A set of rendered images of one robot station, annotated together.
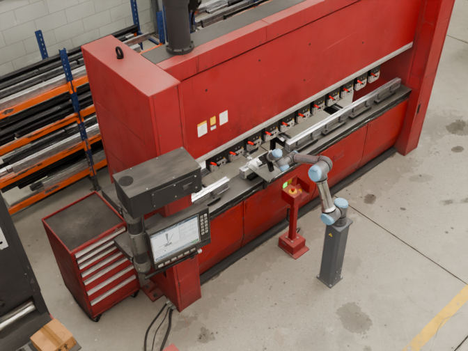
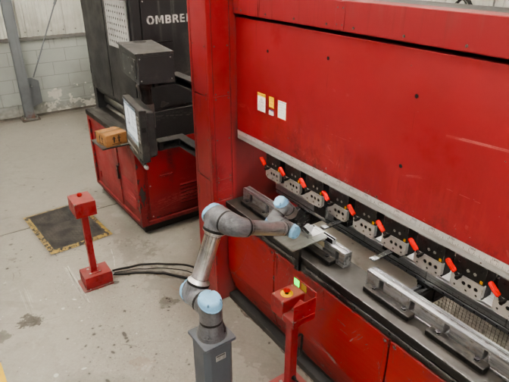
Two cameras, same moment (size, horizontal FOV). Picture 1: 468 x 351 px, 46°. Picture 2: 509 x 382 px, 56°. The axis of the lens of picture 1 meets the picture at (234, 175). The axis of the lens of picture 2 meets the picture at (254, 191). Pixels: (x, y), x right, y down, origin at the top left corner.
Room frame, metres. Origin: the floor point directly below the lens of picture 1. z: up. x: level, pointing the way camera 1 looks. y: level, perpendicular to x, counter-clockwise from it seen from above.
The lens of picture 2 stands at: (3.62, -2.70, 2.48)
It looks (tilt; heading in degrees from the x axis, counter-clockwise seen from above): 26 degrees down; 95
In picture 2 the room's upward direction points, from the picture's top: straight up
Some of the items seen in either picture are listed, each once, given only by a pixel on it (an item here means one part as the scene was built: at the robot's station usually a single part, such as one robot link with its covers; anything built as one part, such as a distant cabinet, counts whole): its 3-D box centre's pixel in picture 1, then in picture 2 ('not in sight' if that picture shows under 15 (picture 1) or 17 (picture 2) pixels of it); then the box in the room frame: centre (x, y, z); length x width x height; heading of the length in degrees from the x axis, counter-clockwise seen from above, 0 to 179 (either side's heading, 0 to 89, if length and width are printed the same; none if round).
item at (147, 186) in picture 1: (163, 218); (149, 108); (2.59, 0.48, 1.53); 0.51 x 0.25 x 0.85; 122
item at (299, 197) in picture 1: (295, 191); (293, 301); (3.63, -0.55, 0.75); 0.20 x 0.16 x 0.18; 130
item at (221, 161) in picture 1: (215, 159); (277, 167); (3.50, 0.15, 1.26); 0.15 x 0.09 x 0.17; 130
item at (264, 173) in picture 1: (264, 169); (300, 237); (3.66, -0.27, 1.00); 0.26 x 0.18 x 0.01; 40
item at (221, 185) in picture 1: (205, 195); (266, 205); (3.42, 0.25, 0.92); 0.50 x 0.06 x 0.10; 130
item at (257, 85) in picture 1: (310, 61); (428, 145); (4.19, -0.68, 1.74); 3.00 x 0.08 x 0.80; 130
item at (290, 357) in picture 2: (293, 218); (291, 349); (3.63, -0.55, 0.39); 0.05 x 0.05 x 0.54; 40
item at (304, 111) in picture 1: (300, 111); (400, 233); (4.14, -0.62, 1.26); 0.15 x 0.09 x 0.17; 130
